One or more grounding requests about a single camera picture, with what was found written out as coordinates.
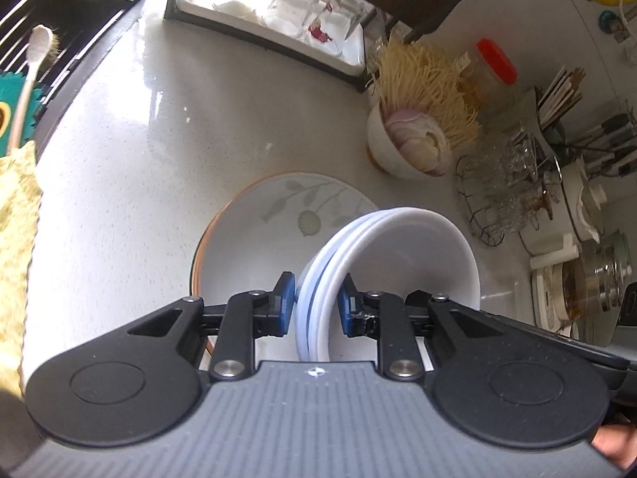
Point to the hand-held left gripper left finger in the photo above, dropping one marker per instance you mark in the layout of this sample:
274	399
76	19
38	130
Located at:
284	303

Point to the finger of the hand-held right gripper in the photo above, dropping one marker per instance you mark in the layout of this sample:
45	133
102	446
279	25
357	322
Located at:
547	339

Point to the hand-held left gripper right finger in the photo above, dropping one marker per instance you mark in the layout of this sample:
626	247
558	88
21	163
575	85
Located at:
349	308

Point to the pale blue plastic bowl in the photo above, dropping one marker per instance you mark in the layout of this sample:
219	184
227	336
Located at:
302	318
321	318

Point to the white leaf-print plate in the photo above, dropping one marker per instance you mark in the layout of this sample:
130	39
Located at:
249	244

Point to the white ceramic bowl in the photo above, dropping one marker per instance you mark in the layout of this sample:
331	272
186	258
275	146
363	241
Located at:
413	269

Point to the person's right hand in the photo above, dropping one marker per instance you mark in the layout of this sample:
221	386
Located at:
616	445

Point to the glass electric kettle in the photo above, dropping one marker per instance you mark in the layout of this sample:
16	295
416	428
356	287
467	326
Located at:
587	279

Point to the white electric pot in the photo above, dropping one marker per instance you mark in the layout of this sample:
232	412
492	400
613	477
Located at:
577	194

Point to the stack of glass cups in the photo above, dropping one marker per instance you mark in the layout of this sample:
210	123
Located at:
507	184

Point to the white bowl holding garlic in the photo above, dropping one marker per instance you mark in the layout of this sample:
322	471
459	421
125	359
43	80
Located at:
388	152

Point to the purple-skinned garlic bulb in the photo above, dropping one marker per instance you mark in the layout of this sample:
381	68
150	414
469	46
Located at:
413	137

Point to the chopstick holder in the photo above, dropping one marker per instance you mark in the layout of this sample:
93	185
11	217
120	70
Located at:
542	129

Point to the black cooking utensils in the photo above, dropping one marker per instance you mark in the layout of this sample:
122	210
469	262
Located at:
597	134

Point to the bundle of dried noodles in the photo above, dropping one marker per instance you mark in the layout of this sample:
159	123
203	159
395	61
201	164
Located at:
423	79

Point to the bundle of chopsticks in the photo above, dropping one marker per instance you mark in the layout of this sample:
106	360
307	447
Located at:
560	92

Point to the yellow cloth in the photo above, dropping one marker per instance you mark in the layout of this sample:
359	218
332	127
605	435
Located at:
17	259

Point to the clear jar with red lid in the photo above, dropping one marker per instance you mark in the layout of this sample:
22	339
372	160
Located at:
490	67

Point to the green scrubber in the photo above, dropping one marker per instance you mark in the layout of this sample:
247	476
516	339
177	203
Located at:
10	104

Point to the white spoon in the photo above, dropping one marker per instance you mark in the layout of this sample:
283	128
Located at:
32	67

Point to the roll-up sink drying rack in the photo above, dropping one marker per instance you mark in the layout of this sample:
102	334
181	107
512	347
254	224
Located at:
30	25

